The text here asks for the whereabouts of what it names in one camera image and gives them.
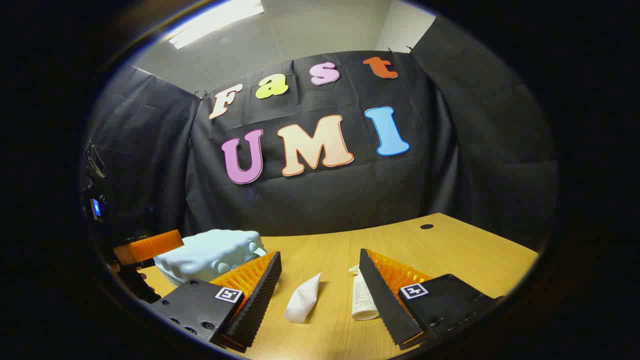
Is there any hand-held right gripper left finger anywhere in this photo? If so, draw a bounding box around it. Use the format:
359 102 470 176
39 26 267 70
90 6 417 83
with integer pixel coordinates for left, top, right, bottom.
150 251 282 353

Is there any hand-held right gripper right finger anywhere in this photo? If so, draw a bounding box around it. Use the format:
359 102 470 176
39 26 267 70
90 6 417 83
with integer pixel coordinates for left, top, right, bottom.
359 248 503 351

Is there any white squeeze tube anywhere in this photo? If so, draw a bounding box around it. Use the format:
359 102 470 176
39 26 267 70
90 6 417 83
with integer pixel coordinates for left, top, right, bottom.
284 273 322 324

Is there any white pump bottle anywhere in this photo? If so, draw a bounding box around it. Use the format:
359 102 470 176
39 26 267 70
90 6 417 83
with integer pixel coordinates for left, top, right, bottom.
349 265 381 321

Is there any light blue suitcase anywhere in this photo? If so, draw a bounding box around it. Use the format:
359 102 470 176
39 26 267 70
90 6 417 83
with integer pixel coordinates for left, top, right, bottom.
153 229 268 286

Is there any ceiling light panel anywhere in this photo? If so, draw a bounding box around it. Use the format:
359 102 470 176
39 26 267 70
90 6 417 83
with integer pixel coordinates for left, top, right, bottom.
167 0 265 50

